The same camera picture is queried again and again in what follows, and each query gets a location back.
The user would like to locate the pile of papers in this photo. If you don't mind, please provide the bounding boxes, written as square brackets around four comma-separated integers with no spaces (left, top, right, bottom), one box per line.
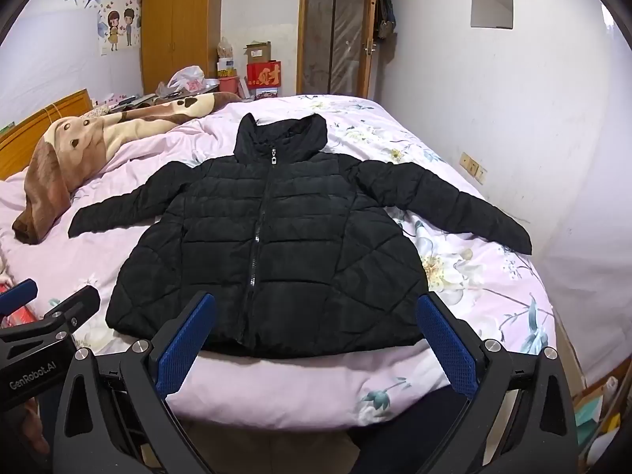
[573,375,624,474]

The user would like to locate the brown dog print blanket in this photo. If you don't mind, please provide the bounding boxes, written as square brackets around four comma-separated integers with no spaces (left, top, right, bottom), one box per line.
[12,91,243,245]

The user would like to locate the wooden headboard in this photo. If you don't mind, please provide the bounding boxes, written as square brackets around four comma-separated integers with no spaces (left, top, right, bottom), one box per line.
[0,89,94,181]

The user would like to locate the pink floral duvet bed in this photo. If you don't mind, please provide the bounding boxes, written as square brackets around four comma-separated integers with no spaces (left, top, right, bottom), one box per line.
[0,94,559,428]

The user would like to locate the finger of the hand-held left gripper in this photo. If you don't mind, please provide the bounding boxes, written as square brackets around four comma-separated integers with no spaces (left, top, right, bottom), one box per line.
[0,279,39,317]
[43,285,101,329]

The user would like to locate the wooden wardrobe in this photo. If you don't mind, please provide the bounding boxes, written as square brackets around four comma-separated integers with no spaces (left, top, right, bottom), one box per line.
[139,0,225,96]

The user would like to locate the wooden door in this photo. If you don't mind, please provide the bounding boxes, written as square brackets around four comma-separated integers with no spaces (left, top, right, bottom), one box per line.
[297,0,383,102]

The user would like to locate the person's left hand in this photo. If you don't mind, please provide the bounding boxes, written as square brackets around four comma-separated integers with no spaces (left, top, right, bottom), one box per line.
[20,397,53,460]

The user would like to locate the red plaid sheet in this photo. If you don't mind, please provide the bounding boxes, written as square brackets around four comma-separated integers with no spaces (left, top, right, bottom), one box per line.
[0,301,38,329]

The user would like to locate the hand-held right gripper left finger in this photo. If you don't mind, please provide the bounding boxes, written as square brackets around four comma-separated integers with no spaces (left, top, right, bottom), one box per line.
[52,291,218,474]

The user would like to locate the black puffer jacket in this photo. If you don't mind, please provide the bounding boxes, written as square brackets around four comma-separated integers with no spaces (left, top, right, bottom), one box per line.
[68,113,533,359]

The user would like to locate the hanging bags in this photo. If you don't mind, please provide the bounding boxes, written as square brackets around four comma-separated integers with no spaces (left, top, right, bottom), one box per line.
[372,0,397,40]

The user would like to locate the red gift box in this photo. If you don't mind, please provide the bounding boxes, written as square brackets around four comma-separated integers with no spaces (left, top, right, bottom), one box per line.
[247,60,282,90]

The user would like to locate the wall socket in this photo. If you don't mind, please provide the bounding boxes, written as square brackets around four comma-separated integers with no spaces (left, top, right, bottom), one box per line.
[459,152,489,184]

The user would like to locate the grey wall panel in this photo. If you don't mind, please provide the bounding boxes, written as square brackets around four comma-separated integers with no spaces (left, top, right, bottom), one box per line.
[470,0,514,29]

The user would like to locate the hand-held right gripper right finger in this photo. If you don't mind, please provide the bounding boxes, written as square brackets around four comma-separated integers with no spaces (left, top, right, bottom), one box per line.
[415,291,579,474]

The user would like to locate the cartoon couple wall poster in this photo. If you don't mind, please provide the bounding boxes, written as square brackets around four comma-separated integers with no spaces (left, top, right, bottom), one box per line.
[97,0,141,55]

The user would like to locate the white plastic bag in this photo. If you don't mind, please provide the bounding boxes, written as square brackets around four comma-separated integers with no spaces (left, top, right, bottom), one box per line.
[157,66,205,97]

